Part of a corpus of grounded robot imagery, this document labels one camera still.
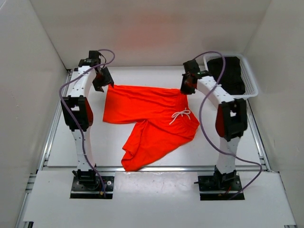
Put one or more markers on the aluminium rail right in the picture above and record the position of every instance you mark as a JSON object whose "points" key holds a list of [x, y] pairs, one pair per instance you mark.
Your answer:
{"points": [[257, 139]]}

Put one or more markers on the black shorts in basket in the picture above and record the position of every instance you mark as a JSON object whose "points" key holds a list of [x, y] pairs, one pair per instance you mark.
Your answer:
{"points": [[231, 80]]}

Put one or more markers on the aluminium rail front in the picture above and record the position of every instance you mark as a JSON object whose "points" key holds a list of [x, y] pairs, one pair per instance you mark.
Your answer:
{"points": [[160, 168]]}

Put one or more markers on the aluminium rail left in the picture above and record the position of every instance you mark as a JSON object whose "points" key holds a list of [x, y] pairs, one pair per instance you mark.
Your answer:
{"points": [[49, 139]]}

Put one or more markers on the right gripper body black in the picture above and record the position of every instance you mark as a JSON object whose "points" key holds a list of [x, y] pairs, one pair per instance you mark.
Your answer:
{"points": [[194, 90]]}

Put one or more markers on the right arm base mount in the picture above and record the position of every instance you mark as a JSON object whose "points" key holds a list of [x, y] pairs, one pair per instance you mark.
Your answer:
{"points": [[213, 187]]}

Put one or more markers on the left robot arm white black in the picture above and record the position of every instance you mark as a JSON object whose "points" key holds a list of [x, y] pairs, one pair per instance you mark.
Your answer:
{"points": [[78, 115]]}

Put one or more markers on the aluminium rail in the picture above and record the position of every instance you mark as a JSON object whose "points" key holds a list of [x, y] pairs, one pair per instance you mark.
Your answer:
{"points": [[160, 168], [49, 139], [257, 139]]}

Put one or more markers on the orange shorts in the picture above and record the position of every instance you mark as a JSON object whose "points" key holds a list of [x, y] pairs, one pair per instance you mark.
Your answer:
{"points": [[162, 118]]}

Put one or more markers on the white plastic basket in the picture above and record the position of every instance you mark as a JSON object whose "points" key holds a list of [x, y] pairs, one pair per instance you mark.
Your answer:
{"points": [[247, 76]]}

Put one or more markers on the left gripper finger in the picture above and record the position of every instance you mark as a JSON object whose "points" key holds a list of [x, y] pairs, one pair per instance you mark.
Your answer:
{"points": [[108, 78], [98, 85]]}

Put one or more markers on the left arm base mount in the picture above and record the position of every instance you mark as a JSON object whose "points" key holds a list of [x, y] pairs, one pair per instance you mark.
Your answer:
{"points": [[87, 185]]}

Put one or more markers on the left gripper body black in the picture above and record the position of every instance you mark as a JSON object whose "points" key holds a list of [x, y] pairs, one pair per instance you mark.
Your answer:
{"points": [[99, 74]]}

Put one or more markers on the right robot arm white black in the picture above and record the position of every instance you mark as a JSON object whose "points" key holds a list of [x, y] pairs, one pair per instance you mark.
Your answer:
{"points": [[231, 119]]}

